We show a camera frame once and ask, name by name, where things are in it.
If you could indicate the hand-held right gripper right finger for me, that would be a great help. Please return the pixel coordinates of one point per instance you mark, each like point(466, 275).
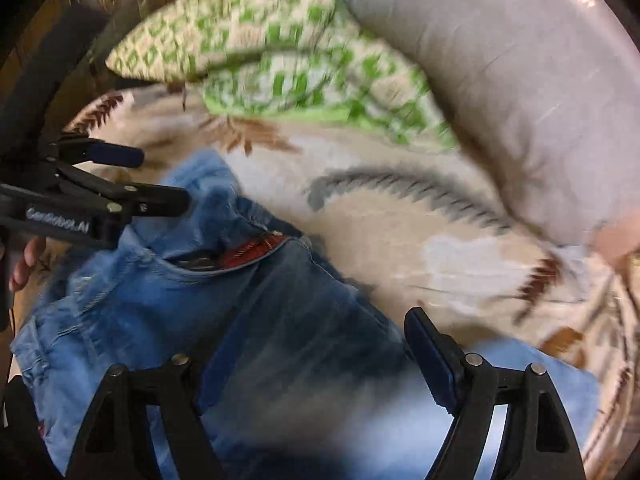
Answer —
point(431, 360)

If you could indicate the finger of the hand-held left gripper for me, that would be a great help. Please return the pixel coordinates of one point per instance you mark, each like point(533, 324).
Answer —
point(117, 155)
point(160, 201)

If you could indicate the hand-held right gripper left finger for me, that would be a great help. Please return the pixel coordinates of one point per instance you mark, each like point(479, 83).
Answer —
point(220, 365)

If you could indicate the blue denim pants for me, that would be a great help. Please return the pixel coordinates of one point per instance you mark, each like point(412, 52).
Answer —
point(300, 310)

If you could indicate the person's left hand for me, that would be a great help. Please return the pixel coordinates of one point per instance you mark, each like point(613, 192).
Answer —
point(27, 265)

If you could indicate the dark rounded object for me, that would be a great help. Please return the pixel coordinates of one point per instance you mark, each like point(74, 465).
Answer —
point(50, 60)

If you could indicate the leaf printed blanket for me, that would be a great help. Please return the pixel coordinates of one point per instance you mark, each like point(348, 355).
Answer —
point(400, 240)

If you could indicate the green patterned cloth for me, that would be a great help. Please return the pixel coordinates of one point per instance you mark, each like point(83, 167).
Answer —
point(260, 25)

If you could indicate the person's dark clothing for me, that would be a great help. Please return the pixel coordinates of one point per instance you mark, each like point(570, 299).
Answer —
point(25, 440)

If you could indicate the grey pillow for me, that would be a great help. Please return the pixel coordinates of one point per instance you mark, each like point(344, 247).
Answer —
point(500, 85)

